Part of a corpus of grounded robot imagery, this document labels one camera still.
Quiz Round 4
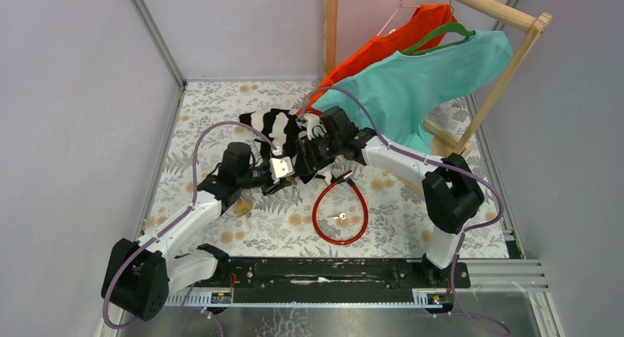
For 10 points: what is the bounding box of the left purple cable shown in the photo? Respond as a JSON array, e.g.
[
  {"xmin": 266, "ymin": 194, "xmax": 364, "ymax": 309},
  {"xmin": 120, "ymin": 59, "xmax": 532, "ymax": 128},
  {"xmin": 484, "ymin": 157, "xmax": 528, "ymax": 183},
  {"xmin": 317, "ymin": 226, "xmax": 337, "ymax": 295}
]
[{"xmin": 101, "ymin": 121, "xmax": 281, "ymax": 331}]

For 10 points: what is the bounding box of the green clothes hanger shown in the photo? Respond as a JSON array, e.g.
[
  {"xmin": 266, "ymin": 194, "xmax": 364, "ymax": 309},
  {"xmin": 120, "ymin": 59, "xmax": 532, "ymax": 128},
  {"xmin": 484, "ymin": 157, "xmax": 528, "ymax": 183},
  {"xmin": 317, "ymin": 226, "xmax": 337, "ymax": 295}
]
[{"xmin": 400, "ymin": 22, "xmax": 476, "ymax": 56}]

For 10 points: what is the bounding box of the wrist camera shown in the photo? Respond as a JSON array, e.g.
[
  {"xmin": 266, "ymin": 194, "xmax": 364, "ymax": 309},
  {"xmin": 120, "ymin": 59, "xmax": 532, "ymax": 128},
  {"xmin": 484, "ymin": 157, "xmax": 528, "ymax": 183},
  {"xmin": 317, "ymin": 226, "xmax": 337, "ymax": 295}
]
[
  {"xmin": 301, "ymin": 113, "xmax": 326, "ymax": 140},
  {"xmin": 269, "ymin": 147, "xmax": 295, "ymax": 183}
]

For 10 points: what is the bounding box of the black white striped garment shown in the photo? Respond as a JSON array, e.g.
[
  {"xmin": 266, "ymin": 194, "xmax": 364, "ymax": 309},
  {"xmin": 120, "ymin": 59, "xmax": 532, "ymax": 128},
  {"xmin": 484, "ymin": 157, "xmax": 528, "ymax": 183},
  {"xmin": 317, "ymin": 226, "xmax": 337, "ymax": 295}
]
[{"xmin": 238, "ymin": 108, "xmax": 342, "ymax": 185}]

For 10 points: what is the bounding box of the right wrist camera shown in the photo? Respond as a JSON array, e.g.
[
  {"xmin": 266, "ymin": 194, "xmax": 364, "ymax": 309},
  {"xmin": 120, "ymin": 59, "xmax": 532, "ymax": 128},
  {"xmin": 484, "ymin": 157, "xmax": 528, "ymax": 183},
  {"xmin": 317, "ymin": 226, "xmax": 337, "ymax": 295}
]
[{"xmin": 301, "ymin": 113, "xmax": 326, "ymax": 140}]

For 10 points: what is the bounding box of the teal t-shirt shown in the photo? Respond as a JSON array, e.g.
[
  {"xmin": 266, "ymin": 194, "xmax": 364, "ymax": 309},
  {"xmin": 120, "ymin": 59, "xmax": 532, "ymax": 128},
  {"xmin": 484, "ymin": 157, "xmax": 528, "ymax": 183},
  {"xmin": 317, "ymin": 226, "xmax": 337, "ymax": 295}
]
[{"xmin": 311, "ymin": 30, "xmax": 513, "ymax": 153}]

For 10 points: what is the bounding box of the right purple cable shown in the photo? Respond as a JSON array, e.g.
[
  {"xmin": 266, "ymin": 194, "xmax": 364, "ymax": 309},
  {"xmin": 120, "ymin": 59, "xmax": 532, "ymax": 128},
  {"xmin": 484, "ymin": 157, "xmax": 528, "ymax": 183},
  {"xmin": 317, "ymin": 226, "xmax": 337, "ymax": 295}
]
[{"xmin": 298, "ymin": 86, "xmax": 508, "ymax": 297}]

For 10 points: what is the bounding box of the orange t-shirt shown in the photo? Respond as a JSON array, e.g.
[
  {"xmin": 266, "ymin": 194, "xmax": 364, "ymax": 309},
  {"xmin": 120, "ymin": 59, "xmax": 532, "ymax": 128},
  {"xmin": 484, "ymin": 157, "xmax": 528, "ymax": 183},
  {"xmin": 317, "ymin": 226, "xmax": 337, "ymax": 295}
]
[{"xmin": 319, "ymin": 3, "xmax": 456, "ymax": 87}]

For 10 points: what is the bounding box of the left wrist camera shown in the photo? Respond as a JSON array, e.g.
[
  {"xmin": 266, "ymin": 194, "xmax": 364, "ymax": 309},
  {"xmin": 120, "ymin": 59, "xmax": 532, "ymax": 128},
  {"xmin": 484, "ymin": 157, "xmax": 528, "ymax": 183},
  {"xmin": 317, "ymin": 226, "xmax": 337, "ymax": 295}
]
[{"xmin": 269, "ymin": 147, "xmax": 295, "ymax": 183}]

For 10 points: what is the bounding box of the red cable lock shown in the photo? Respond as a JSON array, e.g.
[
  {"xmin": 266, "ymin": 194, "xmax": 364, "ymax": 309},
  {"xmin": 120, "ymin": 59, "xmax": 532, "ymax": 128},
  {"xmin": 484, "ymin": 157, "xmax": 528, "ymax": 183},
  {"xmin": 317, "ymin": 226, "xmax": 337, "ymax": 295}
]
[{"xmin": 311, "ymin": 171, "xmax": 369, "ymax": 246}]

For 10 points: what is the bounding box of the floral table mat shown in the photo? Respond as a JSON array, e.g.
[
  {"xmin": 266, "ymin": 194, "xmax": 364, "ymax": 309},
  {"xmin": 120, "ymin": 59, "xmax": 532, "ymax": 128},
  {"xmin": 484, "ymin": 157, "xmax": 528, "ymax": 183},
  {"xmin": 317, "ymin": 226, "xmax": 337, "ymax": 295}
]
[{"xmin": 146, "ymin": 81, "xmax": 511, "ymax": 259}]

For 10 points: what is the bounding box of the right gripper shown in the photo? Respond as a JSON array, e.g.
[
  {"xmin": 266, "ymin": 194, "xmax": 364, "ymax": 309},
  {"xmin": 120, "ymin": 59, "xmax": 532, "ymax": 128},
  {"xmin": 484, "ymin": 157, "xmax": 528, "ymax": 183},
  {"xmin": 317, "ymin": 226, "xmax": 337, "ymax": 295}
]
[{"xmin": 293, "ymin": 132, "xmax": 341, "ymax": 177}]

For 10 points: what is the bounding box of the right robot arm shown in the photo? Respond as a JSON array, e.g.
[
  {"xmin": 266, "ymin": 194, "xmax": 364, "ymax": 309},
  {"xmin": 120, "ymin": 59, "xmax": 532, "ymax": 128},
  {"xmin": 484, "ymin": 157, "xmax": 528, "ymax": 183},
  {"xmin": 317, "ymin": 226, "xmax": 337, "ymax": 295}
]
[{"xmin": 294, "ymin": 107, "xmax": 484, "ymax": 287}]

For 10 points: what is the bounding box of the wooden clothes rack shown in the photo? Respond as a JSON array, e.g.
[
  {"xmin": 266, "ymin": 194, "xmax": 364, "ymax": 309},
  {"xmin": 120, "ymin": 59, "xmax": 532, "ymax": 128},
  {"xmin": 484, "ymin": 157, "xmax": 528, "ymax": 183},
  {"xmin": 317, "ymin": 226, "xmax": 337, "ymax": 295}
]
[{"xmin": 302, "ymin": 0, "xmax": 554, "ymax": 199}]

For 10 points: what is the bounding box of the pink clothes hanger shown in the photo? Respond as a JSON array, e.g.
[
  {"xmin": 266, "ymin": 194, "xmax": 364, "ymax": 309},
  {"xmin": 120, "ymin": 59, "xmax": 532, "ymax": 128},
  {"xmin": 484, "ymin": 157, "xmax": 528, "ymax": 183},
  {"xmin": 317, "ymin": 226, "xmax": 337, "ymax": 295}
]
[{"xmin": 376, "ymin": 0, "xmax": 419, "ymax": 37}]

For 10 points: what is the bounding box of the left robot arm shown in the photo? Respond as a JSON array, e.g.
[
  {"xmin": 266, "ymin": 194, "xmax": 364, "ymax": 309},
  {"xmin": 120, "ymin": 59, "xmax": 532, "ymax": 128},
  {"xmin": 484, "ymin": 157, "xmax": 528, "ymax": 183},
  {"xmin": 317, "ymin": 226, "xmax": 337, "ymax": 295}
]
[{"xmin": 101, "ymin": 142, "xmax": 294, "ymax": 322}]

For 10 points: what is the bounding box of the purple cable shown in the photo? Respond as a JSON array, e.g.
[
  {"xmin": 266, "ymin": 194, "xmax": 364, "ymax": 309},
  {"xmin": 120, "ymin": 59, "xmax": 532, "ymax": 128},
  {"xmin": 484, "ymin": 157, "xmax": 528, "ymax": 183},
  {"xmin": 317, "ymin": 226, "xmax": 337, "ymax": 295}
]
[
  {"xmin": 298, "ymin": 86, "xmax": 508, "ymax": 297},
  {"xmin": 101, "ymin": 121, "xmax": 281, "ymax": 331}
]

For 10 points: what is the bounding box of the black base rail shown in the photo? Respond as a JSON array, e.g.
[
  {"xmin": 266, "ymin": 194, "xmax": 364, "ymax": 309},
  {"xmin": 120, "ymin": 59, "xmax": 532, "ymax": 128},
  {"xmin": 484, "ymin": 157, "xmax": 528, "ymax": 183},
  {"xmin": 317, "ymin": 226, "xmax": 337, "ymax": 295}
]
[{"xmin": 196, "ymin": 257, "xmax": 471, "ymax": 305}]

